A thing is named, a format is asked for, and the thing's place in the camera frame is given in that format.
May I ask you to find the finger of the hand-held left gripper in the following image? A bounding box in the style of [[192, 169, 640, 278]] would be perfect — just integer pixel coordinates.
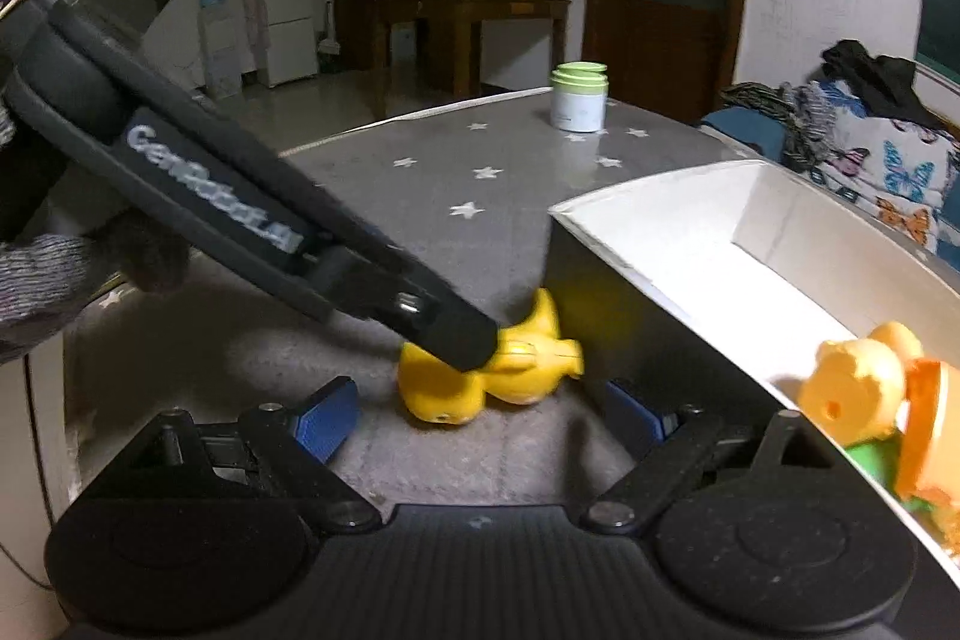
[[307, 244, 501, 375]]

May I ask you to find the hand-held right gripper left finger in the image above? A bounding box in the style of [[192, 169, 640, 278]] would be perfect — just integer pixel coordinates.
[[94, 376, 385, 534]]

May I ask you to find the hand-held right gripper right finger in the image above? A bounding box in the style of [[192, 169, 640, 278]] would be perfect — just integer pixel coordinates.
[[581, 380, 837, 534]]

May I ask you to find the yellow rubber duck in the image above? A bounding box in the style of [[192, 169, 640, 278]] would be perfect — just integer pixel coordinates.
[[396, 287, 586, 427]]

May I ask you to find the grey cardboard box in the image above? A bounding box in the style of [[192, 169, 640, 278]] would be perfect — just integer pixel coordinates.
[[547, 158, 960, 581]]

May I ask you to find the light orange toy figure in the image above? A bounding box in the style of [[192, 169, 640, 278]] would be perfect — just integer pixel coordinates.
[[796, 320, 927, 446]]

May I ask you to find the green plastic packet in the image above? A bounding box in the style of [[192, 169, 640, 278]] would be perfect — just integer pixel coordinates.
[[846, 436, 942, 515]]

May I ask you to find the orange plastic toy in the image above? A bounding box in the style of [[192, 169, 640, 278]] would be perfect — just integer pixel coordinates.
[[896, 357, 960, 498]]

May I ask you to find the person's left hand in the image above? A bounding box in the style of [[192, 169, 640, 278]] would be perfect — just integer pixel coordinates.
[[0, 107, 190, 366]]

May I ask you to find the white water dispenser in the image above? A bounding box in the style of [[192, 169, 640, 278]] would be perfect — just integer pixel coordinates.
[[196, 0, 247, 101]]

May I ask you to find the grey star tablecloth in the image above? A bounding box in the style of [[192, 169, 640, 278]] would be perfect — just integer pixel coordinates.
[[64, 87, 755, 513]]

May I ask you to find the white refrigerator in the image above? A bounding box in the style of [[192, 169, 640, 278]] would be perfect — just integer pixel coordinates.
[[250, 0, 320, 88]]

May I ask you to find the broom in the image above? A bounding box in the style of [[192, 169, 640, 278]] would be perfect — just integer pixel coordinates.
[[316, 1, 344, 77]]

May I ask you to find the white jar with green lid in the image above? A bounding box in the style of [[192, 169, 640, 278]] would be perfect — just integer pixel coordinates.
[[550, 61, 610, 133]]

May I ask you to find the blue sofa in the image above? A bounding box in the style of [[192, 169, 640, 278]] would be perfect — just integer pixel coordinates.
[[700, 106, 790, 163]]

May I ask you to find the dark wooden side table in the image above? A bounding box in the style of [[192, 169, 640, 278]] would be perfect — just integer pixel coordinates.
[[373, 0, 572, 103]]

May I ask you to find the dark striped clothing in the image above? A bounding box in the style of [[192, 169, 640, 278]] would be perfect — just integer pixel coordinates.
[[718, 81, 835, 180]]

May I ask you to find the butterfly printed blanket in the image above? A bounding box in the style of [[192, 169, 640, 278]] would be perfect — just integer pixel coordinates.
[[808, 80, 960, 255]]

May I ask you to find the black clothes pile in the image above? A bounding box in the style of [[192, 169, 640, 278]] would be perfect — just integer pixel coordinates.
[[820, 38, 947, 130]]

